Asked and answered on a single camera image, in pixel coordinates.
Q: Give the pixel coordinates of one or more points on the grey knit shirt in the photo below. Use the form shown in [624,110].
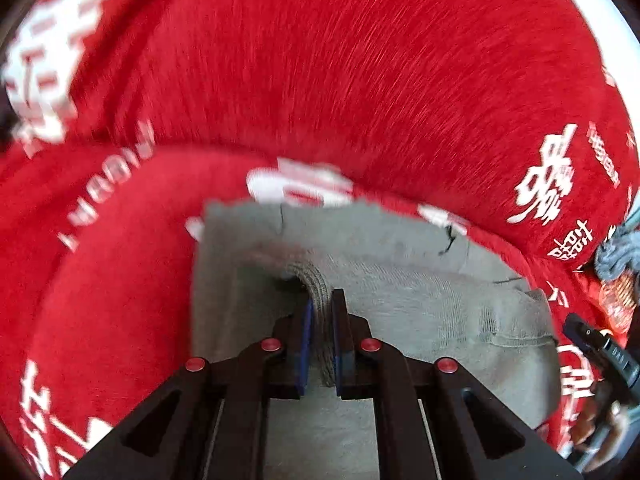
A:
[400,300]

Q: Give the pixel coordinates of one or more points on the person's right hand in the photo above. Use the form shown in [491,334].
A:
[605,430]

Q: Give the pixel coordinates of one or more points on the blue grey cloth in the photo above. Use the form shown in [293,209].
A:
[615,255]

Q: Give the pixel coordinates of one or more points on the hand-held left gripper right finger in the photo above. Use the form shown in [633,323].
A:
[341,340]

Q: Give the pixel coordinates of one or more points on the red patterned cloth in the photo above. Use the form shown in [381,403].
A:
[620,300]

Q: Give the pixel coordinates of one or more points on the red printed sofa cover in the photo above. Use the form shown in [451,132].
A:
[325,70]

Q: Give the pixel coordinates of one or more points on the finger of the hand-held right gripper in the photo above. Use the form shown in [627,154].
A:
[582,335]

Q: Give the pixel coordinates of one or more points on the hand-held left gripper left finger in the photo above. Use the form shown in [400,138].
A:
[304,345]

